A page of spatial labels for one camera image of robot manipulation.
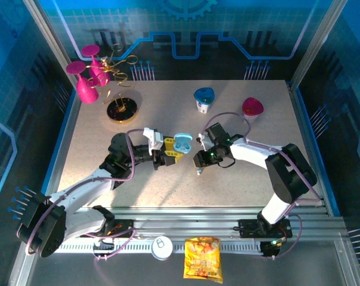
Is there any light blue earbud charging case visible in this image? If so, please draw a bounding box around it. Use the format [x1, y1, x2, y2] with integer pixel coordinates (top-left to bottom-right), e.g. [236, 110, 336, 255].
[173, 132, 194, 155]

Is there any yogurt cup with blue lid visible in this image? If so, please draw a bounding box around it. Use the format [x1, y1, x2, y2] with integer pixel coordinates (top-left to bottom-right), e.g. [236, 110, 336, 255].
[193, 87, 216, 114]

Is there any pink wine glass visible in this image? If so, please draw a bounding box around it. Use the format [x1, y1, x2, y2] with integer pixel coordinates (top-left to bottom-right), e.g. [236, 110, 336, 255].
[80, 44, 111, 88]
[66, 61, 99, 104]

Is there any yogurt cup with red lid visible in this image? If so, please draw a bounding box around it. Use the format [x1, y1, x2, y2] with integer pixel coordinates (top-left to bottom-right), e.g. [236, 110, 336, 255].
[241, 97, 264, 123]

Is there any small black controller board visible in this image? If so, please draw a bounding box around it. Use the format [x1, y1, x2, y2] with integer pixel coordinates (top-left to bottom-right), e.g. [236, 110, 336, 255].
[92, 238, 115, 262]
[259, 238, 285, 259]

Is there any silver tin can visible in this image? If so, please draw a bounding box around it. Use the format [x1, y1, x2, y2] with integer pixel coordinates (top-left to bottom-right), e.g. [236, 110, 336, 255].
[151, 235, 173, 261]

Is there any yellow chips bag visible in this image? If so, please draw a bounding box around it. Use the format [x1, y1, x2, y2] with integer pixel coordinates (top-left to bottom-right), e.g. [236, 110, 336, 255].
[182, 237, 224, 284]

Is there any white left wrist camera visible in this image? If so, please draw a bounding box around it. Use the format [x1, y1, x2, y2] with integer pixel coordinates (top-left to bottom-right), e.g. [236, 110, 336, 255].
[142, 127, 164, 156]

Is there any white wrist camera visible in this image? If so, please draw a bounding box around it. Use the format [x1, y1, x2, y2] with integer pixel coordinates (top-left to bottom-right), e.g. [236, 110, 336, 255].
[197, 133, 211, 151]
[142, 127, 164, 156]

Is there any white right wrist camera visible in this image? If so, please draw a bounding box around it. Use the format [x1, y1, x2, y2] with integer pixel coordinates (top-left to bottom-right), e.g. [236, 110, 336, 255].
[197, 133, 211, 151]

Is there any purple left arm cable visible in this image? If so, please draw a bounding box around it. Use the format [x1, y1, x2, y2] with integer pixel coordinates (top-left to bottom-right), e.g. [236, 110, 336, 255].
[16, 128, 153, 263]

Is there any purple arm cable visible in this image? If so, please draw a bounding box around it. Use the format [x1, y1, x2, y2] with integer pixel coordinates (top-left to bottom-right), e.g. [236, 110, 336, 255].
[201, 111, 322, 262]
[16, 128, 153, 263]

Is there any gold wire glass rack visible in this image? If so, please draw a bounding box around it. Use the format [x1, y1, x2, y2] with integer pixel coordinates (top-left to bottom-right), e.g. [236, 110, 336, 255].
[87, 43, 139, 125]

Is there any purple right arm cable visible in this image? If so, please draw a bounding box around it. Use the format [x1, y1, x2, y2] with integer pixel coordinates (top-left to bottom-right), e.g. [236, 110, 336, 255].
[201, 111, 322, 262]

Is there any aluminium frame rail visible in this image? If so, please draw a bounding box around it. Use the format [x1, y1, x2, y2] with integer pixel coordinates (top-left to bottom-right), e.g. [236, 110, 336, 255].
[24, 206, 346, 243]

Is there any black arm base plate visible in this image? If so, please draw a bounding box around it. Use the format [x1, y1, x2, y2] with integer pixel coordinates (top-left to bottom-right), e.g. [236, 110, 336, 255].
[79, 219, 136, 239]
[238, 219, 293, 239]

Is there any white slotted cable duct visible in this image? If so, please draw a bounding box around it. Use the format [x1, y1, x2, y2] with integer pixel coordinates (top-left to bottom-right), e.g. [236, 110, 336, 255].
[54, 240, 263, 254]

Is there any aluminium frame post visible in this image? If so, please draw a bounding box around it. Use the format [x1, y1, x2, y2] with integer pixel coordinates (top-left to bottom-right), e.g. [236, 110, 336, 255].
[288, 0, 349, 90]
[21, 0, 79, 102]

